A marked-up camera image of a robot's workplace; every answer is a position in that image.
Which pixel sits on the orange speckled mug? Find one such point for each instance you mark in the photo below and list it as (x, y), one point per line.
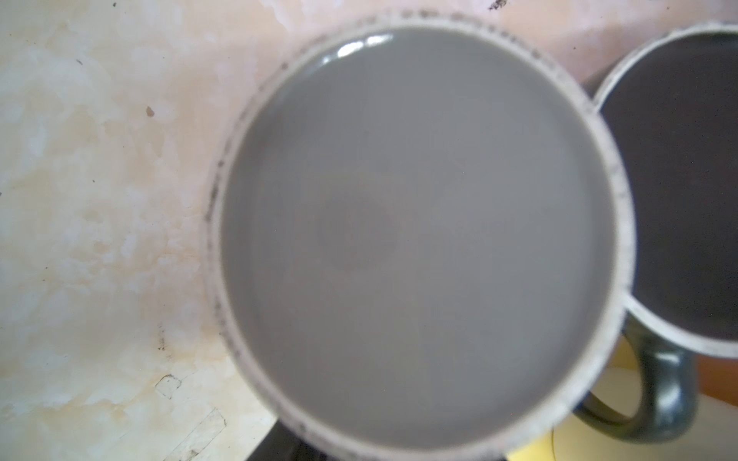
(718, 378)

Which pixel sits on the yellow plastic tray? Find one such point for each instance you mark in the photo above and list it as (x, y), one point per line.
(543, 447)

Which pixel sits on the black mug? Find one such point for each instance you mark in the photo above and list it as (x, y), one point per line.
(671, 106)

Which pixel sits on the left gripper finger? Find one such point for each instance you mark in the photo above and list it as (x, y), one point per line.
(281, 444)

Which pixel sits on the grey mug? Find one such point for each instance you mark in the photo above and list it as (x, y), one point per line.
(419, 240)

